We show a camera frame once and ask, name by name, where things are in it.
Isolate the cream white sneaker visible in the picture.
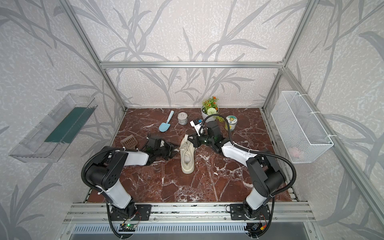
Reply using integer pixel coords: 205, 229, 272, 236
180, 135, 195, 174

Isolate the light blue plastic trowel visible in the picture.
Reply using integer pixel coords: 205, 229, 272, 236
159, 111, 174, 133

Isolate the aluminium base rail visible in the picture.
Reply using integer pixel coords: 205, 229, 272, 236
63, 202, 316, 224

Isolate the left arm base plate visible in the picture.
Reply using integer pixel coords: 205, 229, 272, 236
110, 204, 152, 221

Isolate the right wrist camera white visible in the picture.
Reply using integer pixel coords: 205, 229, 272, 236
190, 119, 203, 136

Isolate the left green circuit board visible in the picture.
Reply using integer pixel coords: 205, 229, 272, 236
118, 224, 138, 233

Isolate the yellow sunflower seed can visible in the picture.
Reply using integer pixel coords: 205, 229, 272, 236
226, 115, 238, 132

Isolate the small silver tin can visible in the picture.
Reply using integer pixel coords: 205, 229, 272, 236
178, 112, 188, 125

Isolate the white wire mesh basket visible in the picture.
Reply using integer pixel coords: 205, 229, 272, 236
271, 91, 334, 164

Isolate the aluminium frame crossbar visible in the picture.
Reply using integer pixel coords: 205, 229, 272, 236
100, 62, 283, 69

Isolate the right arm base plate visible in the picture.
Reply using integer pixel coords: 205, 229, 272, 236
228, 204, 271, 221

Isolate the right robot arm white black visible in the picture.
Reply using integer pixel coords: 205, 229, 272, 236
188, 119, 288, 219

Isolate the white pot with flowers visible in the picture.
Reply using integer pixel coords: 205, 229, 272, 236
201, 96, 219, 120

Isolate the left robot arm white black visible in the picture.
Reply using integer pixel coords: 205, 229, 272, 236
81, 137, 180, 215

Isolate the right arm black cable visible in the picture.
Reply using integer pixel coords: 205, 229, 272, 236
198, 113, 297, 197

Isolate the clear plastic wall shelf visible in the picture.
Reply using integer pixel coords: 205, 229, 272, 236
9, 94, 98, 163

